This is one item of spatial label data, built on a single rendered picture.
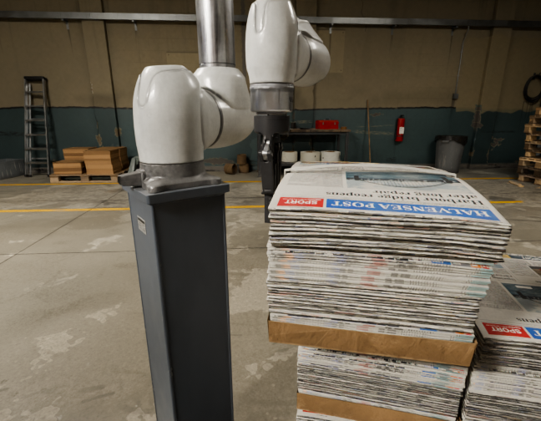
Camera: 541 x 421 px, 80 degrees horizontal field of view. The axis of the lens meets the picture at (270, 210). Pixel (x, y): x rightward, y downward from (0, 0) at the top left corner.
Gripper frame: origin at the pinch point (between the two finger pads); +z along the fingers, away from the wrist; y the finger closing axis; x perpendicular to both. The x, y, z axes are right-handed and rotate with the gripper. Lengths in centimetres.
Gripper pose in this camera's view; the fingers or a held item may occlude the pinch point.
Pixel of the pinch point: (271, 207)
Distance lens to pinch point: 73.7
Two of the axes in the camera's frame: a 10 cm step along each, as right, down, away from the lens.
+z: 0.0, 9.6, 2.8
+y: 2.3, -2.7, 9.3
